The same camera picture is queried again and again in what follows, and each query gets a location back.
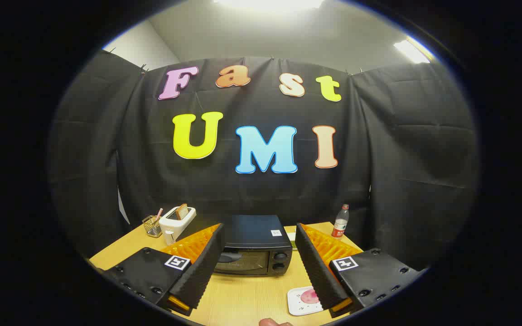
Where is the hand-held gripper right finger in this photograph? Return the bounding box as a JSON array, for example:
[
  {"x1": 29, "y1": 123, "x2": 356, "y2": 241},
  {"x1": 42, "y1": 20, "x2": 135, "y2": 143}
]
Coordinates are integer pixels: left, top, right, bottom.
[{"x1": 295, "y1": 223, "x2": 427, "y2": 318}]

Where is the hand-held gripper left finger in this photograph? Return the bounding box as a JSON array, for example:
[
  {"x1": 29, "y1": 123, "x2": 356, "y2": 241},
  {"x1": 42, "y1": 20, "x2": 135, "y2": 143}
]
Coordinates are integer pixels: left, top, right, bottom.
[{"x1": 102, "y1": 223, "x2": 225, "y2": 316}]

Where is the white square plate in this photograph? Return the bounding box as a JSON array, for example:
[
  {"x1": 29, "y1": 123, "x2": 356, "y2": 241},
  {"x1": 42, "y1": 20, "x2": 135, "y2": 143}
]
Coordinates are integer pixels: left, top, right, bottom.
[{"x1": 287, "y1": 285, "x2": 325, "y2": 316}]

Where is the black toaster oven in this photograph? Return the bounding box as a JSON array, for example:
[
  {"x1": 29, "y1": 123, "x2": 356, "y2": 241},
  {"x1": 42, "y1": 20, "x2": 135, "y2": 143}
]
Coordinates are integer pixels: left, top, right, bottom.
[{"x1": 213, "y1": 214, "x2": 294, "y2": 277}]

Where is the white pop-up toaster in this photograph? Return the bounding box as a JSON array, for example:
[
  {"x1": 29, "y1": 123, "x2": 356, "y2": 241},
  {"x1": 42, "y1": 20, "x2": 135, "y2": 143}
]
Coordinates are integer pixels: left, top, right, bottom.
[{"x1": 159, "y1": 206, "x2": 197, "y2": 245}]

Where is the red label water bottle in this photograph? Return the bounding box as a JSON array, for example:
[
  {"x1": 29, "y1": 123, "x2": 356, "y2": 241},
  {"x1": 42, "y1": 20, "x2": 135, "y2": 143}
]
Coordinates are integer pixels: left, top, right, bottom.
[{"x1": 331, "y1": 204, "x2": 350, "y2": 239}]

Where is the ceiling light strip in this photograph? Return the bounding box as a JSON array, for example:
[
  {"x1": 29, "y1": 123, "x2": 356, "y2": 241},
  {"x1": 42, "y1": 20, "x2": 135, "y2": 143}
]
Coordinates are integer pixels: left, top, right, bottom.
[{"x1": 393, "y1": 38, "x2": 431, "y2": 64}]

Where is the wide ceiling light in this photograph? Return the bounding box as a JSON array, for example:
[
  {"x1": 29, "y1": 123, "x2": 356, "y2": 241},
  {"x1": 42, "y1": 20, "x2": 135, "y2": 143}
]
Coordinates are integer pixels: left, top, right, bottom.
[{"x1": 213, "y1": 0, "x2": 325, "y2": 13}]

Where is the wire mesh holder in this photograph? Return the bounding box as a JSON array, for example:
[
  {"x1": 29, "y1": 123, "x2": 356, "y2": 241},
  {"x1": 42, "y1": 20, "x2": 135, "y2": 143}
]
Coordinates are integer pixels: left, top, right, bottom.
[{"x1": 142, "y1": 215, "x2": 163, "y2": 238}]

